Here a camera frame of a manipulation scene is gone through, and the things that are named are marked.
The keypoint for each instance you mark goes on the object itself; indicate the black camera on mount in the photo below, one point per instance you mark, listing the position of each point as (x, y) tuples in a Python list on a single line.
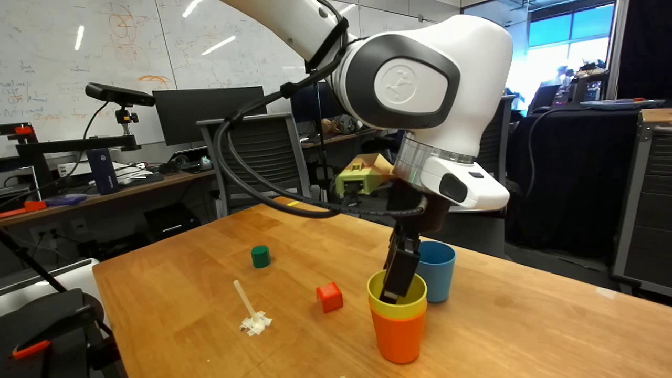
[(124, 98)]

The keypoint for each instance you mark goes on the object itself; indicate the blue plastic cup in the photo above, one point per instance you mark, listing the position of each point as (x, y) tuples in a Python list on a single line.
[(438, 269)]

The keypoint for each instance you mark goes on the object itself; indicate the green cylinder block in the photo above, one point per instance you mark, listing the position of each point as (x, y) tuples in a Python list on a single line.
[(260, 257)]

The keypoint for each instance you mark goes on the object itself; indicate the red cube block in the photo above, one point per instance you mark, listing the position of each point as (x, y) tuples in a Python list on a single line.
[(330, 297)]

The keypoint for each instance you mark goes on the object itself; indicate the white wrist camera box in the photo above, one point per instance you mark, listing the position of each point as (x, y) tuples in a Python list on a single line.
[(465, 186)]

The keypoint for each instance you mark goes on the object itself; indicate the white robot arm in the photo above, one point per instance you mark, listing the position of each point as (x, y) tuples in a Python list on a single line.
[(440, 86)]

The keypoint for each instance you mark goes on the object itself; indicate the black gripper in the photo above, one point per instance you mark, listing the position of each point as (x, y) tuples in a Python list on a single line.
[(414, 215)]

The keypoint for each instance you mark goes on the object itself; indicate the white plastic stick piece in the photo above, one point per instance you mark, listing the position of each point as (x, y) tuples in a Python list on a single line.
[(254, 321)]

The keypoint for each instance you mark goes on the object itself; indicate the yellow plastic cup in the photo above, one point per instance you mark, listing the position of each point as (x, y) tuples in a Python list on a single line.
[(410, 305)]

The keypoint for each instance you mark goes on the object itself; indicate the grey office chair left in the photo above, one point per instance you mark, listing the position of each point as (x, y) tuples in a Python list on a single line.
[(270, 145)]

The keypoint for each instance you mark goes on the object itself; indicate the orange plastic cup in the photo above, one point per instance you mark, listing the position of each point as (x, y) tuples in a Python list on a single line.
[(399, 340)]

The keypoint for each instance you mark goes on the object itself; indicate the black computer monitor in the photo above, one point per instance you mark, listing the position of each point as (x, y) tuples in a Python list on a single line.
[(178, 109)]

